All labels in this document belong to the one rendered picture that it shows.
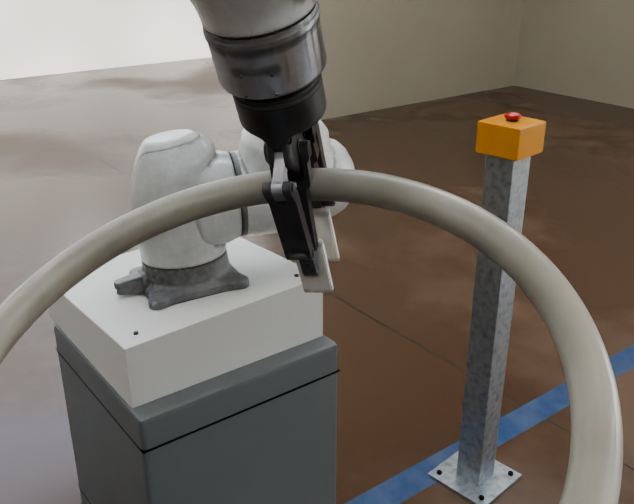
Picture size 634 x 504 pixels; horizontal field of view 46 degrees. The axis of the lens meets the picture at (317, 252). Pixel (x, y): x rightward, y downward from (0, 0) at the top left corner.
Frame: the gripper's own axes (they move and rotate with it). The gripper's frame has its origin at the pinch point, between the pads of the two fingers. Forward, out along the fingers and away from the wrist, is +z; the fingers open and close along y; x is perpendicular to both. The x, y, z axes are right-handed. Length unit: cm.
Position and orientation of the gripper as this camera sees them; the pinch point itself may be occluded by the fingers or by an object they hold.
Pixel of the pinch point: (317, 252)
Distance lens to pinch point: 74.3
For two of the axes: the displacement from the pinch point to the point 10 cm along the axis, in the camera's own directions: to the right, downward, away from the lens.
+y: -1.6, 7.1, -6.9
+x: 9.7, -0.1, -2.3
